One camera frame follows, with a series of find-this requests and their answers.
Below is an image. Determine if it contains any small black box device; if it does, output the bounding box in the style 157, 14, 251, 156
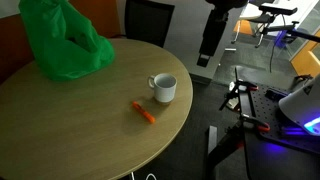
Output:
264, 87, 289, 102

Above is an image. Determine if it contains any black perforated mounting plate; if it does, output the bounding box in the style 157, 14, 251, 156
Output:
237, 81, 320, 155

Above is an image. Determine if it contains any black support stand leg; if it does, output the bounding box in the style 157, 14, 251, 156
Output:
203, 119, 249, 180

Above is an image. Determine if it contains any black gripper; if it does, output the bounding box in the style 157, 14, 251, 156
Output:
196, 7, 232, 68

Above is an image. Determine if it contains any black camera on boom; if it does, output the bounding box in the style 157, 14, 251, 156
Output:
258, 3, 320, 44

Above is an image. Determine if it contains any orange wooden cabinet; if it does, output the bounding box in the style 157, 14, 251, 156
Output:
289, 29, 320, 78

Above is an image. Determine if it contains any black office chair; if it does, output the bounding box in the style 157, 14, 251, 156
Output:
123, 0, 176, 49

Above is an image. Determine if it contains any orange marker pen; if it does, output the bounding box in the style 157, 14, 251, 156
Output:
131, 101, 157, 125

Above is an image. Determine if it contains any white ceramic mug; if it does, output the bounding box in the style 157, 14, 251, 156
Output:
147, 72, 178, 104

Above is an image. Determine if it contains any white swivel chair orange seat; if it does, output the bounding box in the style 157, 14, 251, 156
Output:
231, 0, 294, 49

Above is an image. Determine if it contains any black hanging cable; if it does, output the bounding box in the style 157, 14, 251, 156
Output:
268, 14, 287, 74

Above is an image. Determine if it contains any black clamp orange handle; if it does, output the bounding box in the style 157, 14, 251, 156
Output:
240, 113, 272, 133
234, 66, 260, 93

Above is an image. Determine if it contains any green plastic bag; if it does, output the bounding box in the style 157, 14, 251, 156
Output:
18, 0, 116, 82

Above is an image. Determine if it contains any white cable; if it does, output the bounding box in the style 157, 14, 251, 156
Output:
130, 171, 158, 180

